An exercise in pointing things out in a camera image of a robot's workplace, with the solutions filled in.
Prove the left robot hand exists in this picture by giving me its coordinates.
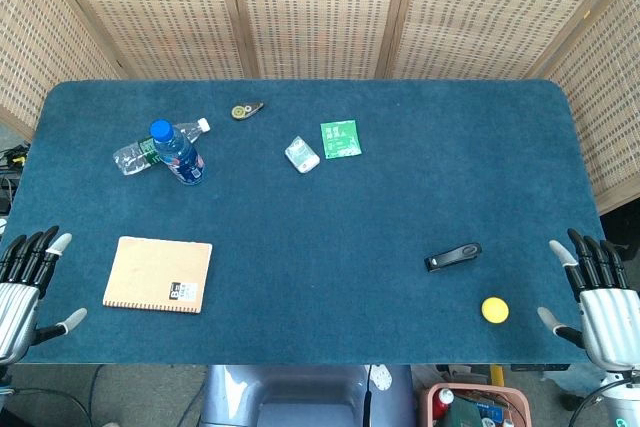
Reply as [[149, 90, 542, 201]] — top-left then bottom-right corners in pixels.
[[0, 225, 88, 366]]

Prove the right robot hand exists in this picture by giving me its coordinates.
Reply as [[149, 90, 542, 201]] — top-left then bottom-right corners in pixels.
[[537, 228, 640, 373]]

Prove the black stapler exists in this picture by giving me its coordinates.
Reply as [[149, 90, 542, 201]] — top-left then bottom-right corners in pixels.
[[424, 242, 483, 274]]

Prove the grey robot base body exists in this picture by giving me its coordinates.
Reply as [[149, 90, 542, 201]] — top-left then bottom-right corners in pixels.
[[198, 364, 417, 427]]

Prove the yellow spiral notebook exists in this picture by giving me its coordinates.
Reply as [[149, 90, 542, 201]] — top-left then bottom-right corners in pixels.
[[102, 235, 214, 315]]

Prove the yellow round ball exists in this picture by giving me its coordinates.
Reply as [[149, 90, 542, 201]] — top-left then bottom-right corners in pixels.
[[481, 296, 509, 323]]

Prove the pink plastic basket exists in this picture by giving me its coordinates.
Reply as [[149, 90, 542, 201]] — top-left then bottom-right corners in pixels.
[[418, 382, 533, 427]]

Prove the red bottle in basket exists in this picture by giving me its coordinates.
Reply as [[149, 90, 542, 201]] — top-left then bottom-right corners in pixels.
[[431, 388, 456, 422]]

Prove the clear green labelled water bottle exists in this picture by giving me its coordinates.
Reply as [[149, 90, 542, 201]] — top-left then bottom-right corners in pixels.
[[112, 117, 212, 177]]

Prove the blue labelled drink bottle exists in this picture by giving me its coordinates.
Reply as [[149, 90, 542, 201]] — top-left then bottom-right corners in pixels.
[[149, 119, 206, 187]]

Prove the white perforated disc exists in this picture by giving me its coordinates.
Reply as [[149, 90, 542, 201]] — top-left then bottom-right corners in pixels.
[[370, 364, 394, 392]]

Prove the blue felt table mat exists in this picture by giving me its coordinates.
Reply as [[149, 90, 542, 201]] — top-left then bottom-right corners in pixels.
[[0, 78, 617, 366]]

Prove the black correction tape dispenser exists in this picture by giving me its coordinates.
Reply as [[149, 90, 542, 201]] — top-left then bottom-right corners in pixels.
[[230, 102, 266, 121]]

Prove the green sachet packet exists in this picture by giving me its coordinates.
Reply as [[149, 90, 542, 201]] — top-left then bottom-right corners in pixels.
[[320, 119, 363, 160]]

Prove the white tissue pack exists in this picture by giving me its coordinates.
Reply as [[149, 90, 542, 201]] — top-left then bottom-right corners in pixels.
[[284, 135, 321, 175]]

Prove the woven bamboo folding screen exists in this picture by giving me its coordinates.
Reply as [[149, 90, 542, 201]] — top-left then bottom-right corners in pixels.
[[0, 0, 640, 216]]

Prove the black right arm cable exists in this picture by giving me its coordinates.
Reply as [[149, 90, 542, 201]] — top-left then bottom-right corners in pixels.
[[568, 380, 617, 427]]

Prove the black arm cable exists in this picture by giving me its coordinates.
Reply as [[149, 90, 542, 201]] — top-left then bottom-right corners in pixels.
[[568, 380, 617, 427], [0, 386, 92, 427]]

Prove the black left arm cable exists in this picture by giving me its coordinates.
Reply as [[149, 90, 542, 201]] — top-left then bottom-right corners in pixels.
[[0, 386, 92, 427]]

